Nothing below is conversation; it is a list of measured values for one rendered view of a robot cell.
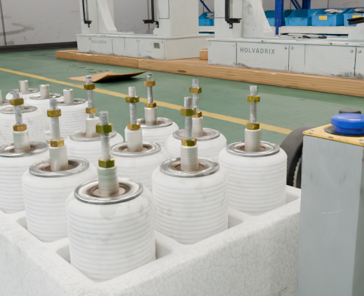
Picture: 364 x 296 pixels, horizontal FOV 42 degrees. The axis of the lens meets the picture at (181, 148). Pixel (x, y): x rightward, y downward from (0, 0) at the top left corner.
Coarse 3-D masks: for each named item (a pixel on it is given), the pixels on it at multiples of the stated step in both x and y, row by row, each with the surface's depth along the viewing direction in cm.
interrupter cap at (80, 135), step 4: (76, 132) 78; (80, 132) 78; (84, 132) 78; (112, 132) 78; (72, 136) 76; (76, 136) 75; (80, 136) 76; (84, 136) 77; (100, 136) 76; (112, 136) 75; (76, 140) 74; (80, 140) 73; (84, 140) 73; (88, 140) 73; (92, 140) 73; (96, 140) 73; (100, 140) 74
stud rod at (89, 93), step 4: (88, 76) 74; (88, 80) 74; (88, 84) 74; (88, 92) 74; (92, 92) 75; (88, 96) 75; (92, 96) 75; (88, 100) 75; (92, 100) 75; (88, 104) 75; (92, 104) 75; (92, 116) 76
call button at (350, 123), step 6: (336, 114) 51; (342, 114) 50; (348, 114) 50; (354, 114) 50; (360, 114) 50; (336, 120) 49; (342, 120) 48; (348, 120) 48; (354, 120) 48; (360, 120) 48; (336, 126) 49; (342, 126) 48; (348, 126) 48; (354, 126) 48; (360, 126) 48; (342, 132) 49; (348, 132) 48; (354, 132) 48; (360, 132) 48
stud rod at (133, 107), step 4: (128, 88) 66; (132, 88) 65; (132, 92) 66; (132, 96) 66; (132, 104) 66; (132, 108) 66; (132, 112) 66; (132, 116) 66; (136, 116) 67; (132, 120) 66; (136, 120) 67
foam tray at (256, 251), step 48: (288, 192) 70; (0, 240) 61; (240, 240) 56; (288, 240) 63; (0, 288) 65; (48, 288) 51; (96, 288) 46; (144, 288) 48; (192, 288) 53; (240, 288) 58; (288, 288) 65
